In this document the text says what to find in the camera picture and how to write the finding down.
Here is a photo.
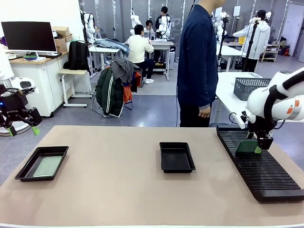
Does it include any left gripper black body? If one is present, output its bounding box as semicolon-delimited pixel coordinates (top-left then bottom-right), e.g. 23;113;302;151
0;89;29;119

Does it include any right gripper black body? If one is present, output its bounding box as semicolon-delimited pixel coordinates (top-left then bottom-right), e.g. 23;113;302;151
248;116;276;138

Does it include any dark green circuit board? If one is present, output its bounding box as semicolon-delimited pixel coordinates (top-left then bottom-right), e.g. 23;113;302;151
236;140;259;157

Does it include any silver-patterned green circuit board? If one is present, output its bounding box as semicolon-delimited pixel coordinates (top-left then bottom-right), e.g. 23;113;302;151
32;155;64;178

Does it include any large black ESD tray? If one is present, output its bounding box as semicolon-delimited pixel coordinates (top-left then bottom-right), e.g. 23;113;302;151
14;146;70;183

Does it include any small black ESD tray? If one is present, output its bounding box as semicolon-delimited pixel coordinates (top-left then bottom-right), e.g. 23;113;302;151
159;142;196;173

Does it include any person's right forearm navy sleeve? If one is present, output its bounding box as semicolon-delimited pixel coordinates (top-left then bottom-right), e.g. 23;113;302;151
197;76;218;110

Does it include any person's right hand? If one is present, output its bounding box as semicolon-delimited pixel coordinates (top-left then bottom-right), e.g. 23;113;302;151
198;106;212;119

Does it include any white cylindrical air purifier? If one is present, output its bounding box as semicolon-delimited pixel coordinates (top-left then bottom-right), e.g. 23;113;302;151
0;94;32;137

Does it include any black slotted board rack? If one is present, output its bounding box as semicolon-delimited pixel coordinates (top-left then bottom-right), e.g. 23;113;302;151
216;124;304;203

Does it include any grey mesh basket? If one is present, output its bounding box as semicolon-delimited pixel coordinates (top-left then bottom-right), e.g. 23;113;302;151
233;77;272;102

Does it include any white cabinet wooden top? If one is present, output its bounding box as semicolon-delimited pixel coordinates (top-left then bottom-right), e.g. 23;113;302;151
9;51;71;117

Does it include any white work table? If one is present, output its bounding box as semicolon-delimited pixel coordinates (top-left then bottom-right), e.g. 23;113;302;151
214;72;264;130

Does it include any small white side table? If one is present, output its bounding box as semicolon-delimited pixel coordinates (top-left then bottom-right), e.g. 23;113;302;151
58;69;94;108

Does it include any black computer monitor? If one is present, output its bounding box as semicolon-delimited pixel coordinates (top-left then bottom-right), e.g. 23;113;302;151
1;21;58;61

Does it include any wooden shelf unit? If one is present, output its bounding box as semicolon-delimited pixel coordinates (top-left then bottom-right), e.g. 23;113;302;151
260;44;281;63

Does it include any black tripod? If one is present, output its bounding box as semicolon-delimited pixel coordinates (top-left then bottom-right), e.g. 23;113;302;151
216;16;229;72
241;20;261;72

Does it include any dark green striped jacket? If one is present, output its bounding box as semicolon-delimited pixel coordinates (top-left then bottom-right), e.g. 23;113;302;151
95;66;125;118

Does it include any white lab table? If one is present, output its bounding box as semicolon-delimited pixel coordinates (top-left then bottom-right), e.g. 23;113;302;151
88;45;122;72
215;43;249;73

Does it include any black backpack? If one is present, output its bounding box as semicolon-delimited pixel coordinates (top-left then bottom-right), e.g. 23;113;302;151
63;40;91;72

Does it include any person in white hoodie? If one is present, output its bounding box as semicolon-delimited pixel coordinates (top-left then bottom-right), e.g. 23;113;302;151
232;9;271;73

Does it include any person in navy jacket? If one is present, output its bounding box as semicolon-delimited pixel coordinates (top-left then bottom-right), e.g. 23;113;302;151
176;0;226;128

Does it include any orange garment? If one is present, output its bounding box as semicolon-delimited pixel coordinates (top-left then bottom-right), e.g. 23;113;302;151
123;71;141;104

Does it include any grey door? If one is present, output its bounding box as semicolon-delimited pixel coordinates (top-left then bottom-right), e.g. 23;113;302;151
282;1;304;57

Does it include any grey hoodie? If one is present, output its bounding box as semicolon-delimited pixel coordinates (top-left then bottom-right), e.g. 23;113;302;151
111;58;135;84

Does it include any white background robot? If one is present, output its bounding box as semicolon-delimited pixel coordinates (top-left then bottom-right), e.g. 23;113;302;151
213;10;230;43
158;15;172;40
130;8;142;36
82;13;97;44

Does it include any blue denim garment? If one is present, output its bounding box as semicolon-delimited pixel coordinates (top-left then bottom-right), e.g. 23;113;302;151
93;38;131;55

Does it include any grey lab table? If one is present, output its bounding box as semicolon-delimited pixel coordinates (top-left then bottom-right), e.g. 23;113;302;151
124;40;176;81

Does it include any person in cream sweater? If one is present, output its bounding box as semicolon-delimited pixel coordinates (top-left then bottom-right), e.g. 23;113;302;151
127;24;155;85

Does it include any standing person in black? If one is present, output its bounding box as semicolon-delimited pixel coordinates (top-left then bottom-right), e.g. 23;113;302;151
155;6;171;30

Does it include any seated black-haired person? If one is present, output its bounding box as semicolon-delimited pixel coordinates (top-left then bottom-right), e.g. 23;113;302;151
143;19;156;40

